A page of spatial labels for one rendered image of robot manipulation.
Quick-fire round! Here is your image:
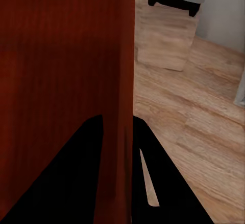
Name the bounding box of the storage box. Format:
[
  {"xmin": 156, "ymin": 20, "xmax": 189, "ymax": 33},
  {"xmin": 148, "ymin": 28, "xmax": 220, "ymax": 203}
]
[{"xmin": 0, "ymin": 0, "xmax": 135, "ymax": 224}]

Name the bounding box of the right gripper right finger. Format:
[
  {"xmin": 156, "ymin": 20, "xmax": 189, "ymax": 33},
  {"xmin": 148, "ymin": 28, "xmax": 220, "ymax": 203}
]
[{"xmin": 131, "ymin": 116, "xmax": 214, "ymax": 224}]

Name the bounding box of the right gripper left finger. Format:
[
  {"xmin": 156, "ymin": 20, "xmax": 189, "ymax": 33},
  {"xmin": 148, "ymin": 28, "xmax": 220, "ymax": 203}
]
[{"xmin": 0, "ymin": 115, "xmax": 104, "ymax": 224}]

